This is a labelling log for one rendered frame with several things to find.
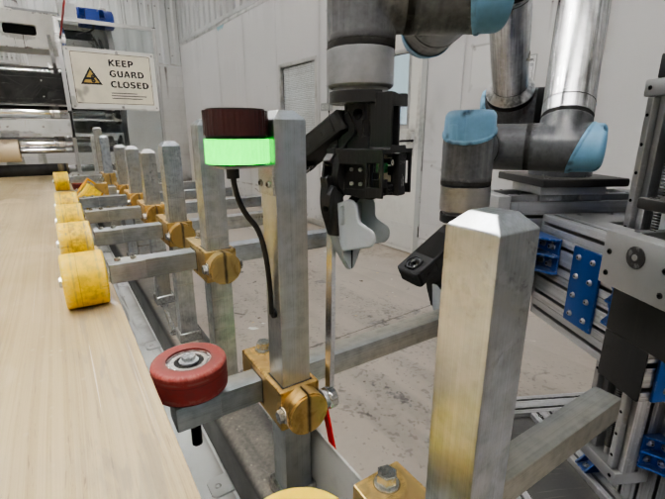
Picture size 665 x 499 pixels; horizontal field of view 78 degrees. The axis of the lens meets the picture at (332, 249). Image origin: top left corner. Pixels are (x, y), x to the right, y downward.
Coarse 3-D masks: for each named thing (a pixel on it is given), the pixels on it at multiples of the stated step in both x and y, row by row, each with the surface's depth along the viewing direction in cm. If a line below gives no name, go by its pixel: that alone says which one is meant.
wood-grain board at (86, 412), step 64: (0, 192) 176; (0, 256) 85; (0, 320) 56; (64, 320) 56; (0, 384) 42; (64, 384) 42; (128, 384) 42; (0, 448) 34; (64, 448) 34; (128, 448) 34
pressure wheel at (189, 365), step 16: (176, 352) 47; (192, 352) 46; (208, 352) 47; (224, 352) 47; (160, 368) 44; (176, 368) 44; (192, 368) 44; (208, 368) 44; (224, 368) 45; (160, 384) 42; (176, 384) 42; (192, 384) 42; (208, 384) 43; (224, 384) 46; (176, 400) 42; (192, 400) 43; (208, 400) 44; (192, 432) 48
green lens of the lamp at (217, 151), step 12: (204, 144) 38; (216, 144) 36; (228, 144) 36; (240, 144) 36; (252, 144) 37; (264, 144) 38; (216, 156) 37; (228, 156) 36; (240, 156) 37; (252, 156) 37; (264, 156) 38
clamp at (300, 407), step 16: (256, 352) 54; (256, 368) 51; (272, 384) 47; (304, 384) 47; (272, 400) 48; (288, 400) 46; (304, 400) 45; (320, 400) 46; (272, 416) 49; (288, 416) 45; (304, 416) 46; (320, 416) 47; (304, 432) 46
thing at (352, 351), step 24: (432, 312) 68; (360, 336) 60; (384, 336) 60; (408, 336) 63; (432, 336) 66; (312, 360) 54; (336, 360) 56; (360, 360) 58; (240, 384) 49; (192, 408) 45; (216, 408) 47; (240, 408) 49
